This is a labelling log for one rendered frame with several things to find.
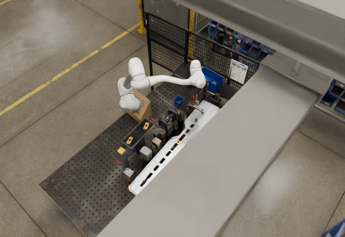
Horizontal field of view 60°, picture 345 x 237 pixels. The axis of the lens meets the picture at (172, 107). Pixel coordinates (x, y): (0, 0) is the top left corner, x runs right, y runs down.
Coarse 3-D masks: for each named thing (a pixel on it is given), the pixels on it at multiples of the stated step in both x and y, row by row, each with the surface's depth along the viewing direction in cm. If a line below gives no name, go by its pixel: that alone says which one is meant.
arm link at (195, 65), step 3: (195, 60) 289; (192, 63) 287; (195, 63) 286; (198, 63) 286; (192, 66) 288; (195, 66) 286; (198, 66) 287; (192, 69) 289; (195, 69) 287; (198, 69) 287; (201, 69) 291; (192, 72) 289
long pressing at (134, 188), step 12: (204, 108) 345; (216, 108) 345; (192, 120) 334; (204, 120) 334; (192, 132) 324; (168, 144) 314; (156, 156) 305; (168, 156) 305; (144, 168) 297; (132, 192) 282
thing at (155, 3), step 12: (144, 0) 530; (156, 0) 507; (168, 0) 487; (144, 12) 552; (156, 12) 527; (168, 12) 505; (180, 12) 486; (192, 12) 463; (144, 24) 572; (156, 24) 548; (180, 24) 504; (192, 24) 480; (180, 36) 526; (192, 48) 522
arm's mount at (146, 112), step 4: (136, 92) 364; (140, 96) 361; (144, 96) 358; (144, 100) 358; (148, 100) 355; (144, 104) 358; (148, 104) 354; (144, 108) 357; (148, 108) 360; (128, 112) 374; (136, 112) 364; (140, 112) 360; (144, 112) 358; (148, 112) 365; (132, 116) 372; (136, 116) 364; (140, 116) 360; (144, 116) 364; (148, 116) 371; (136, 120) 371; (140, 120) 361
